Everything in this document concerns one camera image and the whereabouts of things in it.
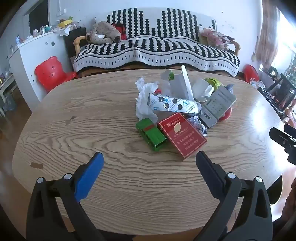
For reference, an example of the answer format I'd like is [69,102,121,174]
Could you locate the white crumpled paper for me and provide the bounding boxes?
[60,23,77,36]

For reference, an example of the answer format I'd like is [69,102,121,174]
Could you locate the silver foil wrapper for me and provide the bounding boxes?
[187,116,208,136]

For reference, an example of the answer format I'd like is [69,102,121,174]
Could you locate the grey calendar card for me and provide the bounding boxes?
[199,86,237,129]

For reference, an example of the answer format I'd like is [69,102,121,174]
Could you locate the white cabinet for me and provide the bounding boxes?
[8,30,77,105]

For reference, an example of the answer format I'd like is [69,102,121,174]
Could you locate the silver blister pack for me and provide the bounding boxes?
[147,93,201,116]

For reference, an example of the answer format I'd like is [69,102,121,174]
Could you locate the green toy car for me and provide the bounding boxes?
[136,118,167,152]

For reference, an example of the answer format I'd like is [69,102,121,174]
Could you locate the red round lid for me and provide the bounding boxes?
[218,108,232,121]

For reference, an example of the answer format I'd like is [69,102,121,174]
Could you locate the white tissue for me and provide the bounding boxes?
[135,77,160,122]

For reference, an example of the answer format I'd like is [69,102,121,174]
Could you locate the red bear-shaped stool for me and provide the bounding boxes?
[35,56,77,92]

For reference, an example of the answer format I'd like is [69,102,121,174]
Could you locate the floral pillow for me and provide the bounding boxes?
[200,27,236,50]

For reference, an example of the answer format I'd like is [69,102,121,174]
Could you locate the black chair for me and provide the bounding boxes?
[258,73,296,116]

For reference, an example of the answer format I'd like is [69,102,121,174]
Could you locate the beige curtain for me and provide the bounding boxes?
[255,0,281,63]

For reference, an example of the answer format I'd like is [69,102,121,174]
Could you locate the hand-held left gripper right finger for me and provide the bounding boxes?
[195,151,273,241]

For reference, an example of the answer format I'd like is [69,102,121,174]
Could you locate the black white striped sofa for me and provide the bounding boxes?
[73,8,240,77]

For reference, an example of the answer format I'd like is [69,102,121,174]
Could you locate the red bag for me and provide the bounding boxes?
[243,64,260,84]

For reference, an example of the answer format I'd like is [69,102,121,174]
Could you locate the person's right forearm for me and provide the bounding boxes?
[284,177,296,218]

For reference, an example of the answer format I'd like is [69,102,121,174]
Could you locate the white shelf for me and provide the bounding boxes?
[0,70,18,116]

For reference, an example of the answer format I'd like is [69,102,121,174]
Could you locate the black box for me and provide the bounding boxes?
[63,27,87,61]

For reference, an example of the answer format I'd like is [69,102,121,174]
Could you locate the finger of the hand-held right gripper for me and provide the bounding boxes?
[269,124,296,165]

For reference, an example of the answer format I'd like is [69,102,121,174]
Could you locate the red cushion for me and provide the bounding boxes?
[112,23,127,40]

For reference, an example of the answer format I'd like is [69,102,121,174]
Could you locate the brown plush toy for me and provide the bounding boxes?
[86,21,122,44]

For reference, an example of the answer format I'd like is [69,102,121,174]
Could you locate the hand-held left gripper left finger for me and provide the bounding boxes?
[26,152,105,241]

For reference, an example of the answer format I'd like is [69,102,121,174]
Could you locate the row of small figurines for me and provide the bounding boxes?
[14,24,55,47]

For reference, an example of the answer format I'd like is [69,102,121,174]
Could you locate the green and white carton box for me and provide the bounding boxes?
[161,65,197,102]

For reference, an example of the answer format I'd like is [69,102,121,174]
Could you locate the scattered papers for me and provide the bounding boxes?
[250,77,264,88]

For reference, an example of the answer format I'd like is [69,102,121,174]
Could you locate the red cigarette box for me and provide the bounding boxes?
[157,112,208,160]

